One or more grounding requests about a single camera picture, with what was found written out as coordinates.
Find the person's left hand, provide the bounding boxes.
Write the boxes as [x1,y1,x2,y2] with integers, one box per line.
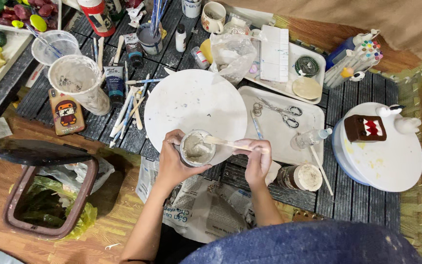
[157,129,213,191]

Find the person's right hand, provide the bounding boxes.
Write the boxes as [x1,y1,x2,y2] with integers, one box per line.
[233,139,273,187]

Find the wooden stirring stick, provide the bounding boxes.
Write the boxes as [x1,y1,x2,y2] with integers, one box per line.
[203,135,270,154]

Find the cup of gray paste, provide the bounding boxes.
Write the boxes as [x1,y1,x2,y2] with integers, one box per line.
[180,129,216,168]

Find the blue striped sculpting tool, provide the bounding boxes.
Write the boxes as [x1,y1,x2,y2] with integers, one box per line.
[251,111,264,140]

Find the white tray with scissors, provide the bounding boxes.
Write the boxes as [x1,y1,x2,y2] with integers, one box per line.
[237,86,325,166]

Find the silver scissors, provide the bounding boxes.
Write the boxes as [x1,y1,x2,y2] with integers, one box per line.
[257,97,303,129]

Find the brown jar with white lid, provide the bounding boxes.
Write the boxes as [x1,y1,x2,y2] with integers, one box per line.
[276,164,323,192]

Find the small clear squeeze bottle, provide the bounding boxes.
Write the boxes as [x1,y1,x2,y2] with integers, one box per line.
[290,128,333,151]

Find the long white stick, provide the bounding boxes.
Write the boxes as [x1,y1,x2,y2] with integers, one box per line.
[309,146,335,196]

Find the white round board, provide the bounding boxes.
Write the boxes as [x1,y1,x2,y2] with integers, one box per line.
[144,69,248,166]

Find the beige clay disc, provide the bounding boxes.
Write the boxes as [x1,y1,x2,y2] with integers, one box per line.
[292,77,323,100]

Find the newspaper sheets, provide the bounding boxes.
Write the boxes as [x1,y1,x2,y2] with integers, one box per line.
[136,158,283,245]

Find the white paint palette box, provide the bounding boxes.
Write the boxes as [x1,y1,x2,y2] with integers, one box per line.
[260,25,289,83]

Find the crumpled clear plastic bag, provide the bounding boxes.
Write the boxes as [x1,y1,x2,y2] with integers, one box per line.
[209,32,258,86]

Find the green round lid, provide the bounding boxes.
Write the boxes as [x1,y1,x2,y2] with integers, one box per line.
[295,55,320,78]

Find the small bottle with red label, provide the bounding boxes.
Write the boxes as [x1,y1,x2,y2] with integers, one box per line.
[191,46,211,70]

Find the brown monster clay figure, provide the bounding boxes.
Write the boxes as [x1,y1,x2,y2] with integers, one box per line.
[344,114,387,143]

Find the person's blue clothing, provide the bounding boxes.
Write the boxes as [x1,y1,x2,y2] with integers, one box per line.
[180,220,422,264]

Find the white tray with palette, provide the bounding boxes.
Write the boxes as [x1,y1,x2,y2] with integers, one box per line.
[244,37,327,105]

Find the clear plastic packet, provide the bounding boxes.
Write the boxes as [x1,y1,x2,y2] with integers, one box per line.
[223,13,253,36]

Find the blue bottle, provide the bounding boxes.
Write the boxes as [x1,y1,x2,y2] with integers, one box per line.
[325,35,358,70]

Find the set of colour markers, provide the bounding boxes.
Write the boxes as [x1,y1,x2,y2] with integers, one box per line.
[324,29,384,89]

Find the heap of sculpting tools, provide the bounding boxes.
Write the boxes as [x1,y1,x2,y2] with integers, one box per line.
[108,73,165,149]

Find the white bottle with black cap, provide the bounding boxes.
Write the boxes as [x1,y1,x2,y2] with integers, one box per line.
[175,24,187,53]

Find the printed ceramic mug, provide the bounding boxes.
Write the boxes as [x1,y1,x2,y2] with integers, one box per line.
[201,2,227,34]

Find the white turntable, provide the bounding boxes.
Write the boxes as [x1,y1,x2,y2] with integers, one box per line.
[332,102,422,193]

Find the white figurine with black tip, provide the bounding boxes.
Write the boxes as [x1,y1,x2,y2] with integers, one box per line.
[376,104,406,118]

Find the gray paint-stained cup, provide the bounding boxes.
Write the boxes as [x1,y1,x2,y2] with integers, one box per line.
[137,23,163,55]

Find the white cup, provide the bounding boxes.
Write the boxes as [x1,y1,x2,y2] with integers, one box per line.
[182,0,202,19]

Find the black and blue paint tube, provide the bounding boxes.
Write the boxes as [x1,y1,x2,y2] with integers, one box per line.
[104,66,125,108]

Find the plain white clay figurine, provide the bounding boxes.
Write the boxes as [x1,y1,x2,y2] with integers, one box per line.
[394,117,422,135]

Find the small paint tube teal cap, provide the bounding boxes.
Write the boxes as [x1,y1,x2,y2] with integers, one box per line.
[124,33,145,69]

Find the bunch of blue brushes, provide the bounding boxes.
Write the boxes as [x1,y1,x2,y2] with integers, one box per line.
[149,0,170,37]

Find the beige fabric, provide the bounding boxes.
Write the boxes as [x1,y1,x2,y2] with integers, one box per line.
[218,0,422,65]

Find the wooden modelling stick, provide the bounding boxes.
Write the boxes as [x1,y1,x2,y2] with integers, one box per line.
[113,35,125,66]

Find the tall stained clear plastic cup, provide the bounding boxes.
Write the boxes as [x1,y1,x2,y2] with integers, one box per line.
[48,55,112,117]

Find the yellow bin bag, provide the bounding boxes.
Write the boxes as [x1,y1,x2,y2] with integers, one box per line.
[9,176,98,241]

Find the phone with cartoon case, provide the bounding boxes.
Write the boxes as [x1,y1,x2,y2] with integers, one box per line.
[48,88,86,137]

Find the dark bottle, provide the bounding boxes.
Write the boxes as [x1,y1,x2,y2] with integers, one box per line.
[105,0,126,21]

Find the red paint bottle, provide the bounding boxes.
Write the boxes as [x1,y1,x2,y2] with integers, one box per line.
[77,0,116,37]

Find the brown trash bin with lid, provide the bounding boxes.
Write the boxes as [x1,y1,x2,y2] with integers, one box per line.
[0,138,100,241]

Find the short clear plastic cup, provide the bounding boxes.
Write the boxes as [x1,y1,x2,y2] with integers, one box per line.
[32,30,83,67]

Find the blue striped paint brush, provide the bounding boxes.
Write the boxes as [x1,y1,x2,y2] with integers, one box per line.
[24,24,65,59]

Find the white board with clay figures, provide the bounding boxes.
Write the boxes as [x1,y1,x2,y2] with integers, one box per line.
[0,26,34,109]

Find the tray of coloured clay pieces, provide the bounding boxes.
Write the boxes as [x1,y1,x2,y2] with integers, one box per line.
[0,0,63,34]

